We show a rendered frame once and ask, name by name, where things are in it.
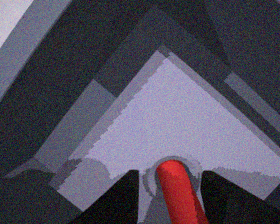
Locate dark red peg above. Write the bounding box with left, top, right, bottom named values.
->
left=156, top=160, right=209, bottom=224

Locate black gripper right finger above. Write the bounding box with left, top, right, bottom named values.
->
left=200, top=171, right=280, bottom=224

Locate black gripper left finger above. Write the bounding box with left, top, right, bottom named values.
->
left=67, top=171, right=139, bottom=224

